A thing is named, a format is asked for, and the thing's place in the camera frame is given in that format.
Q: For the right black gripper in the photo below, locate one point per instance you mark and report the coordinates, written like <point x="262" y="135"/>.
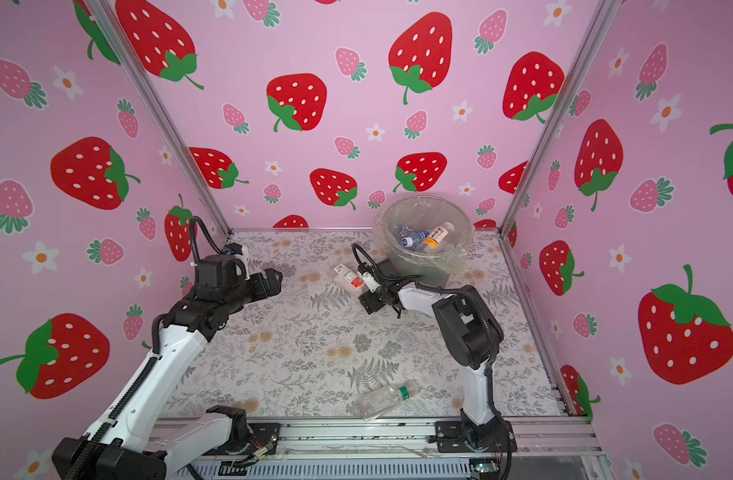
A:
<point x="369" y="302"/>

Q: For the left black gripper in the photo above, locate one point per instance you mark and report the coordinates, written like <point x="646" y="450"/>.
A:
<point x="273" y="286"/>

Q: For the bottle with red white label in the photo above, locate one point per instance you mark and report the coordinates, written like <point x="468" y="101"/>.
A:
<point x="348" y="280"/>

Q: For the Pocari bottle blue label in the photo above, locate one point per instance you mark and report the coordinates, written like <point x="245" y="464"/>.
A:
<point x="409" y="238"/>

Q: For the clear bottle beige label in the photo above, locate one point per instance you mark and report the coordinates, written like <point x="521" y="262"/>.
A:
<point x="437" y="236"/>

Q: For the clear bottle with green ring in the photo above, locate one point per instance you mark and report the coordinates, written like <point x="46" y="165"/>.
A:
<point x="376" y="403"/>

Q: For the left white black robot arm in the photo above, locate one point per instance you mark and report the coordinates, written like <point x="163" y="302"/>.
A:
<point x="118" y="444"/>

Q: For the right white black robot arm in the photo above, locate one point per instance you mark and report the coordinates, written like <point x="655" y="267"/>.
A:
<point x="470" y="332"/>

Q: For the grey mesh waste bin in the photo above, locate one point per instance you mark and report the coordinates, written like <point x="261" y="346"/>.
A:
<point x="426" y="270"/>

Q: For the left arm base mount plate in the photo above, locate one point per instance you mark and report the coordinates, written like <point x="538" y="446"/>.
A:
<point x="252" y="441"/>

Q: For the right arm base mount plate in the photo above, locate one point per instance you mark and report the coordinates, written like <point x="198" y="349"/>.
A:
<point x="465" y="437"/>

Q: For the aluminium front rail frame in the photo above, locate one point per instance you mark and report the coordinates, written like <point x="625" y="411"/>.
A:
<point x="408" y="448"/>

